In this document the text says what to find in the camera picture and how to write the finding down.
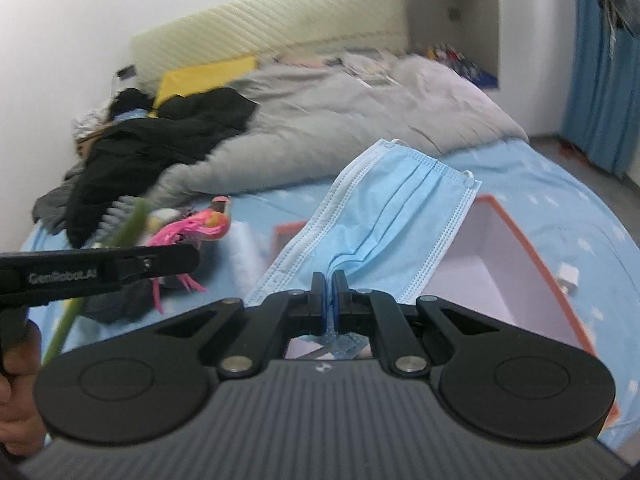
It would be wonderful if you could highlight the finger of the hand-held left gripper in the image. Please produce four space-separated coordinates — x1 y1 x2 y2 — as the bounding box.
119 244 201 282

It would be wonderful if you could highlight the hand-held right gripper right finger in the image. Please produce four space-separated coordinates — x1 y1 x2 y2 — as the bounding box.
331 270 527 379

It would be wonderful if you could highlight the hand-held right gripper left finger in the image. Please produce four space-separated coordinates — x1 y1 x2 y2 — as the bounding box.
122 272 332 379

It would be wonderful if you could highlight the green massage stick grey head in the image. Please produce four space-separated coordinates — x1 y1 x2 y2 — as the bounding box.
42 197 153 366

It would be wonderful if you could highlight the pink feathered flamingo toy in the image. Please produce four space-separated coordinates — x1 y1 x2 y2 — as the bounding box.
147 195 233 313

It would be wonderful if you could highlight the blue face mask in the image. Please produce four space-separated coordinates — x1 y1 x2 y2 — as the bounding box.
243 138 483 311

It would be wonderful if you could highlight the orange cardboard box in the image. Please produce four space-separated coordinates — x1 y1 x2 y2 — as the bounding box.
272 194 598 361

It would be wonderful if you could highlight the person's left hand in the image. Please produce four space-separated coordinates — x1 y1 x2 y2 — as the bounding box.
0 320 53 457

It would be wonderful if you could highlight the grey penguin plush toy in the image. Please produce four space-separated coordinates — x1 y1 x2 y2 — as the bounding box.
82 210 201 323

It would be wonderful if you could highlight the dark grey garment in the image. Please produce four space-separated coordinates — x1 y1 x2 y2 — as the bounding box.
32 160 88 236

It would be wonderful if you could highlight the black jacket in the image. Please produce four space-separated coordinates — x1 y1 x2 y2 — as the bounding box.
65 87 261 248

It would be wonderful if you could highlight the brown cardboard box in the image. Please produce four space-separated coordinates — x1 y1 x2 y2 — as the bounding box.
75 132 108 161

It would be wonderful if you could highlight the crumpled white cloth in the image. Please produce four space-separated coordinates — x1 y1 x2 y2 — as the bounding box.
72 107 113 138

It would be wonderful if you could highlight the grey duvet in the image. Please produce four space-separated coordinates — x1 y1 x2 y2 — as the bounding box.
150 52 530 206

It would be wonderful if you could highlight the yellow pillow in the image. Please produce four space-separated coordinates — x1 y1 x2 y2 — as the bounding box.
152 55 261 111

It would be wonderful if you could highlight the light blue printed bed sheet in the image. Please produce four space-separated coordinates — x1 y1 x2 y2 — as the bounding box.
20 140 640 456

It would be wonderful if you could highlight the book on duvet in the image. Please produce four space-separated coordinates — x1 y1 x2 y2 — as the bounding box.
325 50 401 86

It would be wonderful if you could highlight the blue storage box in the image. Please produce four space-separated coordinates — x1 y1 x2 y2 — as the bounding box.
460 60 501 91

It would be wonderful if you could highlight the row of small bottles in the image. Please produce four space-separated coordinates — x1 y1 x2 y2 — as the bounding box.
425 42 466 64

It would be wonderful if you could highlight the cream padded headboard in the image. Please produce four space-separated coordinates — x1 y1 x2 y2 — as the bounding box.
130 0 408 81

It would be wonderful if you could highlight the blue curtain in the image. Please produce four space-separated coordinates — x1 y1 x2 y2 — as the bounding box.
559 0 640 178

